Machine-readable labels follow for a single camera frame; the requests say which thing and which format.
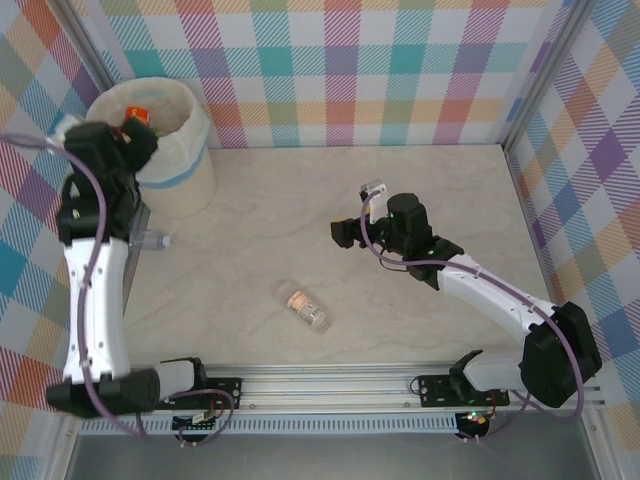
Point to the orange label bottle brown cap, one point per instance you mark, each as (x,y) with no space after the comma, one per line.
(137,114)

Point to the clear bottle bluish cap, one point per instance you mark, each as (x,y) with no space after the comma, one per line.
(152,240)

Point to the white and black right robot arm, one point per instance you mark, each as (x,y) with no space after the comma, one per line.
(490,295)

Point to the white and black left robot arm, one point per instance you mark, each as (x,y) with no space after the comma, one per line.
(95,310)

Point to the cream round waste bin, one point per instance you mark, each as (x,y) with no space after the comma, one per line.
(195,195)

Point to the clear bottle orange white label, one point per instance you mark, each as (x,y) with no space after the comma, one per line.
(302,302)

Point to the small electronics board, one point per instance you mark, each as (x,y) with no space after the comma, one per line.
(475,419)
(197,422)

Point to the grey metal base panel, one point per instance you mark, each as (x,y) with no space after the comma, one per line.
(325,457)

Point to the aluminium frame post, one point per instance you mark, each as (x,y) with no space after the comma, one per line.
(547,75)
(92,45)

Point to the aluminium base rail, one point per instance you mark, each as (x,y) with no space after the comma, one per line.
(325,385)

